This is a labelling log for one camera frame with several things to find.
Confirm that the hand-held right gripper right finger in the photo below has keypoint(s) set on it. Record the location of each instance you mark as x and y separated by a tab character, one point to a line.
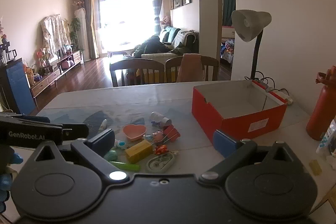
225	142

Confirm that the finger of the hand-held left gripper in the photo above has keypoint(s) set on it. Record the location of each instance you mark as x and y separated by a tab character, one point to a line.
76	130

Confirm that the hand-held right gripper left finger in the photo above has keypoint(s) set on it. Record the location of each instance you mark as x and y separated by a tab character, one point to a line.
101	138

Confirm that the white and teal astronaut toy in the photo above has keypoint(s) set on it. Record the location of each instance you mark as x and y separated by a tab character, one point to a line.
120	144

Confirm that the yellow rectangular box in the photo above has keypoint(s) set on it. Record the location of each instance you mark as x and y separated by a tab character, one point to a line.
137	151

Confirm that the person's left hand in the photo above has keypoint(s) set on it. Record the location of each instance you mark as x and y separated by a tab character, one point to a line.
15	159

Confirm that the small white tube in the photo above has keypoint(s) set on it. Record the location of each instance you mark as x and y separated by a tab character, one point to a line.
104	124

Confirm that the teal round toy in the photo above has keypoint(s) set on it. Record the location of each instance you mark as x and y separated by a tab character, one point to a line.
111	155

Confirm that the red cardboard box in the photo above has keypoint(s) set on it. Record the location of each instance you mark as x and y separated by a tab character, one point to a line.
236	125

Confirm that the pink heart-shaped bowl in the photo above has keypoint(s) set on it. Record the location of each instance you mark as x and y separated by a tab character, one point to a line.
134	134

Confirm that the bright green tube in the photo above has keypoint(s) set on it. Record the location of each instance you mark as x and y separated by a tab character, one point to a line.
126	166

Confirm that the blue board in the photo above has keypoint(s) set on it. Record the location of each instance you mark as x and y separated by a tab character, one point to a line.
18	87

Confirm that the red metal clip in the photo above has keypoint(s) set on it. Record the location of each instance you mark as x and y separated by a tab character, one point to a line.
172	132

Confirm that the pink-haired doll figurine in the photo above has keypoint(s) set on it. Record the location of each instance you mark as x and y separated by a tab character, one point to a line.
157	136

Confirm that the wooden media cabinet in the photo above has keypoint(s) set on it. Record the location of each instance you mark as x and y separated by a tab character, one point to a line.
50	78

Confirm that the glass jar with silver lid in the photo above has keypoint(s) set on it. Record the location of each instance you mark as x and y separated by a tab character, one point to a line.
157	117

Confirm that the orange toy figure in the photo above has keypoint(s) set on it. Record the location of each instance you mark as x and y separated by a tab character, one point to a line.
161	149

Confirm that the pale green oval case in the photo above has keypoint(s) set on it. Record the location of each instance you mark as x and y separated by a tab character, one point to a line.
160	163

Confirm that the orange flower arrangement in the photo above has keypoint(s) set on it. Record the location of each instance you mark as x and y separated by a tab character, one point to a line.
42	56

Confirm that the pink towel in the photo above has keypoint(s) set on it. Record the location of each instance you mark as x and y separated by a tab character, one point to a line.
190	67

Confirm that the dark wooden slatted chair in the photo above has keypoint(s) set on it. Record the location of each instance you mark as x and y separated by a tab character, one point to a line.
136	64

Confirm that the black coffee maker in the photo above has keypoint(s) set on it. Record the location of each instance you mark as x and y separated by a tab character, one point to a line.
6	52

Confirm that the white coffee table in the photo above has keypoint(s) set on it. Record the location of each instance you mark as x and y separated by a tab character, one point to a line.
122	48

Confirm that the small yellow block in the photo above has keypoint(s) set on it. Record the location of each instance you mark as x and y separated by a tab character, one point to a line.
315	167

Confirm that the cluttered bed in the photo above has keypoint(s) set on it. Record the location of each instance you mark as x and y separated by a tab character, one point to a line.
227	49

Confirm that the wooden chair with towel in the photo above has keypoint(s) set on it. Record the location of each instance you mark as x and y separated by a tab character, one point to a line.
172	64

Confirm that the cream cloth television cover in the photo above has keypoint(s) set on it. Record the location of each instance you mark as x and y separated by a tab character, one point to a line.
53	32

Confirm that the white tower air conditioner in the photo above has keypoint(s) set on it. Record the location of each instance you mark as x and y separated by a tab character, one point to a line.
82	29

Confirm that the red water bottle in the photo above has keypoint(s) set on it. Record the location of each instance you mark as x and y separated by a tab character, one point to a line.
323	113

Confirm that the clear plastic packet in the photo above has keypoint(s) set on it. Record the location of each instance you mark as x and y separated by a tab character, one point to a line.
328	138

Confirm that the green potted plant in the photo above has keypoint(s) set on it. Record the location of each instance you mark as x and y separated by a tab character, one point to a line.
76	27

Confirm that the dark clothing pile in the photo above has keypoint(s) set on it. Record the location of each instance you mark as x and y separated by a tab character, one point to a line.
152	47

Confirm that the brown window curtain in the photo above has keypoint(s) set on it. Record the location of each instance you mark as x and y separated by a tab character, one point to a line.
90	24

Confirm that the green sofa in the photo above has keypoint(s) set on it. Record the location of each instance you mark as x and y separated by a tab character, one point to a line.
172	35

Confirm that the grey gooseneck desk lamp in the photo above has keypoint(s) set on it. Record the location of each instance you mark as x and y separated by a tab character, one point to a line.
249	24

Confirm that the pink plush toy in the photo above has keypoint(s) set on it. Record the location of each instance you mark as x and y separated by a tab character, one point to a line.
166	20

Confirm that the teal bedroom curtain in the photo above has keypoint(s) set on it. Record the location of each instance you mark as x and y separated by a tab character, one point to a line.
229	3

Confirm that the grey striped window curtain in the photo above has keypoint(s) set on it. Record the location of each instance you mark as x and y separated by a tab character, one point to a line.
157	3

